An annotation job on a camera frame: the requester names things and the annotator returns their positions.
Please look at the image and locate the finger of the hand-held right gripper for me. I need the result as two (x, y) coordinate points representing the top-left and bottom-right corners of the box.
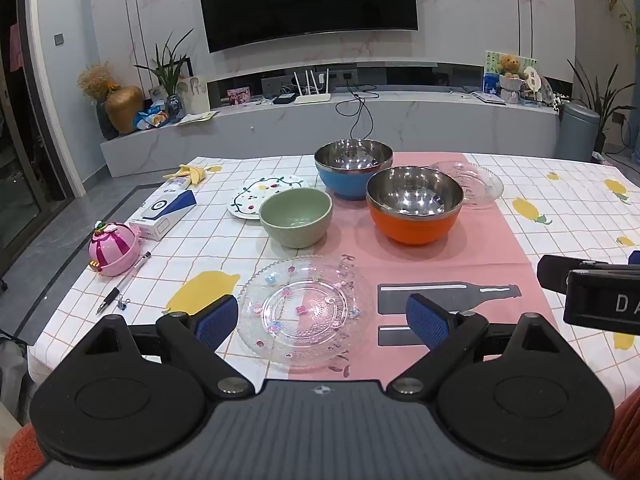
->
(537, 255), (640, 295)

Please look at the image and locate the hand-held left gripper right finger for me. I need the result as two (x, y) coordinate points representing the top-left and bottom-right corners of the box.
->
(385, 293), (568, 401)

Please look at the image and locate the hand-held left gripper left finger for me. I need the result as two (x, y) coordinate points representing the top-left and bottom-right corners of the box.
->
(75, 294), (255, 401)

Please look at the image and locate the large clear glass plate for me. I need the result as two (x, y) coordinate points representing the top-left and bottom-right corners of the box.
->
(236, 255), (374, 373)

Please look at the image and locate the orange steel bowl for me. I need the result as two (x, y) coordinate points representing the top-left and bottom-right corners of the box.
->
(366, 166), (464, 247)

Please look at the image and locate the small clear glass plate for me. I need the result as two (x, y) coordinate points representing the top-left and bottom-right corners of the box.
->
(430, 159), (505, 210)

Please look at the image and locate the green bowl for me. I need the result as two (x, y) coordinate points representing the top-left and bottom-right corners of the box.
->
(258, 188), (333, 249)

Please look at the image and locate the white painted plate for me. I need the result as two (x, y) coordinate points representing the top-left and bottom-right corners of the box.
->
(227, 175), (304, 221)

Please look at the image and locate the blue steel bowl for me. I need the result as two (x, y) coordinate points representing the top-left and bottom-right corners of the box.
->
(314, 138), (395, 202)

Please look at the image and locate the pink and white checked tablecloth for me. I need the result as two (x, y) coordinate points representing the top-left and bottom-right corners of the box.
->
(27, 152), (640, 411)

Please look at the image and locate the black pen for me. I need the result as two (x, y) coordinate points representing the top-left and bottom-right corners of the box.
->
(96, 251), (152, 316)

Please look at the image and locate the white and blue box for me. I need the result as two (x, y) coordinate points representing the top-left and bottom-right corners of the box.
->
(129, 182), (197, 242)

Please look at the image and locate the pink round toy case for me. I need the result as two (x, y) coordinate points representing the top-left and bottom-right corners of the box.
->
(89, 221), (142, 277)

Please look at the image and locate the orange red knit cloth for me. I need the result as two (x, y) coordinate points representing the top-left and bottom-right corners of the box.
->
(595, 400), (640, 476)
(0, 422), (43, 480)

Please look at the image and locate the grey trash bin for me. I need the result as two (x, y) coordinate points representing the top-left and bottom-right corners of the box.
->
(555, 101), (601, 163)

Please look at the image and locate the banana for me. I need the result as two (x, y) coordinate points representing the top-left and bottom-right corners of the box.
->
(164, 164), (208, 191)

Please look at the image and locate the tall long-leaf floor plant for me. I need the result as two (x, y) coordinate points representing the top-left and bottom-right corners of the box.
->
(567, 57), (638, 153)

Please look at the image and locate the white round hand fan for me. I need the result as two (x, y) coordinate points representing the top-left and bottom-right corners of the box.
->
(522, 64), (543, 97)

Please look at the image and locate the yellow green booklet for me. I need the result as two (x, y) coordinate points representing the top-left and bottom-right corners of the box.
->
(177, 110), (218, 126)

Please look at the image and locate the blue snack bag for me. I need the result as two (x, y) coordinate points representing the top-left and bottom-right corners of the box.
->
(132, 100), (173, 131)

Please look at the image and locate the brown teddy bear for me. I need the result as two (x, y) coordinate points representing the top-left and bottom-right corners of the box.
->
(497, 54), (522, 79)

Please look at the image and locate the white drawing card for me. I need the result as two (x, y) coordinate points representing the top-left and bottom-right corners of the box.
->
(175, 75), (211, 115)

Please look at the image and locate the gold vase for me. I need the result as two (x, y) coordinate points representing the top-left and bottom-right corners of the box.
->
(104, 85), (146, 135)

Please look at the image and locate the white router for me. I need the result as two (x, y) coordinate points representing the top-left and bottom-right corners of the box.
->
(292, 67), (332, 106)

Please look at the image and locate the dark glass sliding door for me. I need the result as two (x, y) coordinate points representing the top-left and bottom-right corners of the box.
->
(0, 0), (51, 286)

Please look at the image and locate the green leafy potted plant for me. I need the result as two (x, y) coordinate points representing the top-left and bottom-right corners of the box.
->
(134, 29), (195, 121)

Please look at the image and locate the dried flower bunch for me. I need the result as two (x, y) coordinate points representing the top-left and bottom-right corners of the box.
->
(76, 62), (121, 103)

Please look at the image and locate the black television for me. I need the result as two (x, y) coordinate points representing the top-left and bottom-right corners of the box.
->
(194, 0), (420, 54)

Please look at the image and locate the black cable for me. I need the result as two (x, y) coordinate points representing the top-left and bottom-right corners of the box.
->
(335, 85), (381, 141)

